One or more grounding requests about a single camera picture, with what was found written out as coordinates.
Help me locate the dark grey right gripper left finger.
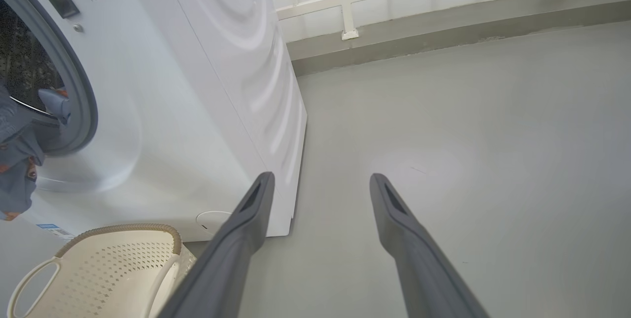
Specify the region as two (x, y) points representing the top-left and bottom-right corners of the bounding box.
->
(158, 172), (276, 318)

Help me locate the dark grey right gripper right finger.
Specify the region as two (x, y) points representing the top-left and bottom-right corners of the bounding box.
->
(370, 173), (490, 318)

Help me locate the white metal railing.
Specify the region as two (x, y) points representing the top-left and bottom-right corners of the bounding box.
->
(276, 0), (631, 41)

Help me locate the blue patterned garment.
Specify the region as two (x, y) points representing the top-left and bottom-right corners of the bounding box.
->
(0, 79), (70, 222)

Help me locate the cream perforated laundry basket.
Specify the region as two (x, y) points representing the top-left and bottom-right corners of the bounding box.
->
(7, 223), (197, 318)

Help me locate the white front-load washing machine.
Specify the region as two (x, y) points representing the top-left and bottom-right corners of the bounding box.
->
(0, 0), (308, 240)

